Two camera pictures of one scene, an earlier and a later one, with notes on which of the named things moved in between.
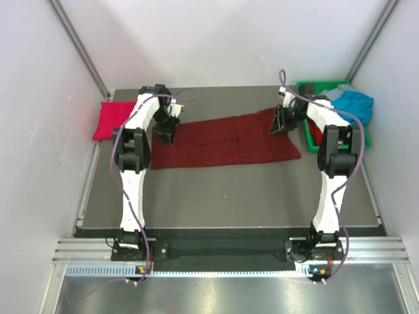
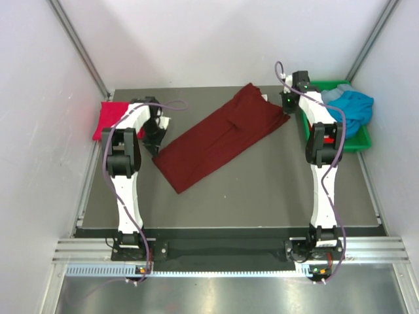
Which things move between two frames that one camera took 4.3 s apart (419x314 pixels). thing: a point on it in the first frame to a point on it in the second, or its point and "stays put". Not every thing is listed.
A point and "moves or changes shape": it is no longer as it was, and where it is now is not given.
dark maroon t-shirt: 230,140 moves or changes shape
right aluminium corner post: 388,13 stays put
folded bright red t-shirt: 112,114 stays put
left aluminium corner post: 81,48 stays put
